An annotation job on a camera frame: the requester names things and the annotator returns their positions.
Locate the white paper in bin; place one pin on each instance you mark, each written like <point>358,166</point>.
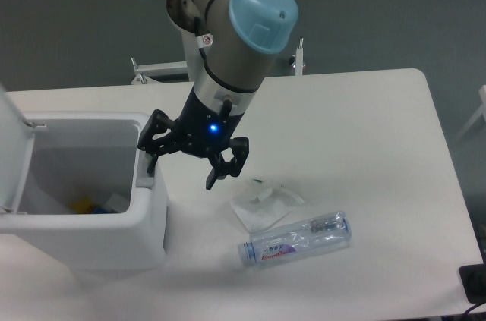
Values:
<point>116,203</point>

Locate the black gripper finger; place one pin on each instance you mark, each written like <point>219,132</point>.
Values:
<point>158,138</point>
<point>240,147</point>

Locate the white crumpled tissue packet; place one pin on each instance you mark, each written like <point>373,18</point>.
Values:
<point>263,203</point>

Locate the black device at table edge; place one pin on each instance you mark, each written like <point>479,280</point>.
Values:
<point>473,282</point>

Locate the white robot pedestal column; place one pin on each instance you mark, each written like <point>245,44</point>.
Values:
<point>196,38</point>

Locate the grey trash can push button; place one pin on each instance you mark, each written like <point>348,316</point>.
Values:
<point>144,171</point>

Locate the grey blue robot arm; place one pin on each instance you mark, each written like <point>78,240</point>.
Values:
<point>247,37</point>

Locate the blue trash item in bin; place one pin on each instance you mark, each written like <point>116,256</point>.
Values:
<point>99,210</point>

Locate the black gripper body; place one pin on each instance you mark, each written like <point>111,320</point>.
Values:
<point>201,130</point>

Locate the clear plastic water bottle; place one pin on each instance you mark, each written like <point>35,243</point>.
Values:
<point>296,241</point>

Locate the yellow trash item in bin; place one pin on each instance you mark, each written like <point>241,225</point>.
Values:
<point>83,205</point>

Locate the white plastic trash can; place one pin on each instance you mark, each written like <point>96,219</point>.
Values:
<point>50,159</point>

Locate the white metal base frame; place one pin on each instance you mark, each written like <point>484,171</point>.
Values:
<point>178,71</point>

